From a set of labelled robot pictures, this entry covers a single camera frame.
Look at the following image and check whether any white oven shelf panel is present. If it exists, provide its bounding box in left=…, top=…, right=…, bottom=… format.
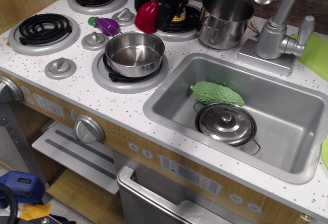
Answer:
left=32, top=123, right=118, bottom=195

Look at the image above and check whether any green toy bitter gourd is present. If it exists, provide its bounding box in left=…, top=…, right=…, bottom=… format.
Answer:
left=190, top=81, right=245, bottom=106

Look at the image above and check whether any small steel pan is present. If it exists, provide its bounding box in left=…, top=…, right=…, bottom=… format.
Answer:
left=105, top=32, right=165, bottom=78

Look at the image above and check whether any yellow toy corn cob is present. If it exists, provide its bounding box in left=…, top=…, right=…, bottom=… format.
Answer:
left=172, top=4, right=187, bottom=22

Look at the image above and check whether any silver stove knob upper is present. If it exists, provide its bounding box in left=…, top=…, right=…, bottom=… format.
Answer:
left=111, top=8, right=136, bottom=27

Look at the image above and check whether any front right coil burner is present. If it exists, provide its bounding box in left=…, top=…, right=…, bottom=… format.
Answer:
left=91, top=51, right=170, bottom=94

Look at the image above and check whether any silver stove knob middle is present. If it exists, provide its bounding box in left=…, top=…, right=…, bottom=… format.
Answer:
left=81, top=31, right=109, bottom=51

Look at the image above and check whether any silver toy faucet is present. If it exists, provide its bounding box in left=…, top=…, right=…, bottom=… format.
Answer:
left=237, top=0, right=315, bottom=76

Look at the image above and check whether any silver stove knob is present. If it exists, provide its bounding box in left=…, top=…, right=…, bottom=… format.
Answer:
left=111, top=8, right=136, bottom=27
left=81, top=31, right=109, bottom=51
left=45, top=57, right=77, bottom=80

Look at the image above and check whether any purple toy eggplant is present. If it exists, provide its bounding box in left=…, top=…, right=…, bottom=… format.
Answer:
left=88, top=16, right=121, bottom=37

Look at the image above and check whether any silver stove knob front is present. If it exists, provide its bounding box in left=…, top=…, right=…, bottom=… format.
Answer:
left=45, top=57, right=77, bottom=80

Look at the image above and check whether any small lidded steel pot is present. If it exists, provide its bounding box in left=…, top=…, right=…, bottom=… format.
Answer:
left=193, top=100, right=261, bottom=156

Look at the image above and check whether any grey toy sink basin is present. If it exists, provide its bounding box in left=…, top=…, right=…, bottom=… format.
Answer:
left=143, top=53, right=327, bottom=184

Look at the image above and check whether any green object at right edge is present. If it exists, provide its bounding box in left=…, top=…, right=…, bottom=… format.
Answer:
left=321, top=138, right=328, bottom=168

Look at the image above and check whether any back right coil burner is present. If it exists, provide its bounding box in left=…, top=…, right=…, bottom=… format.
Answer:
left=155, top=5, right=200, bottom=42

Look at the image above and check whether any red toy sweet potato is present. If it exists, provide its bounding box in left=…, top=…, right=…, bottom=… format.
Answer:
left=135, top=1, right=160, bottom=34

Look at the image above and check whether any large silver oven dial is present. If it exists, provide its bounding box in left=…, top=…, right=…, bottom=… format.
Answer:
left=74, top=114, right=105, bottom=144

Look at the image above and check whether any grey dishwasher door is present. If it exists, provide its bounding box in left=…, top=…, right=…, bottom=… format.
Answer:
left=116, top=157, right=247, bottom=224

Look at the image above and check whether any blue clamp tool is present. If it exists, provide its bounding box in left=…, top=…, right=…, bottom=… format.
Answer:
left=1, top=171, right=45, bottom=203

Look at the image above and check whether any silver dial at left edge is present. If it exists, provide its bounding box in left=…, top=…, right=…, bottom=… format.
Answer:
left=1, top=76, right=23, bottom=103

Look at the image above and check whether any green cutting board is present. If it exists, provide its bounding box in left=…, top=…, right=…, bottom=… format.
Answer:
left=296, top=33, right=327, bottom=81

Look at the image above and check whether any tall steel pot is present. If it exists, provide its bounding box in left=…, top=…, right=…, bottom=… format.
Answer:
left=196, top=0, right=255, bottom=50

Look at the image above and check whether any front left coil burner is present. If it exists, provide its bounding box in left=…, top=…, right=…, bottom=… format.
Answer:
left=8, top=13, right=80, bottom=56

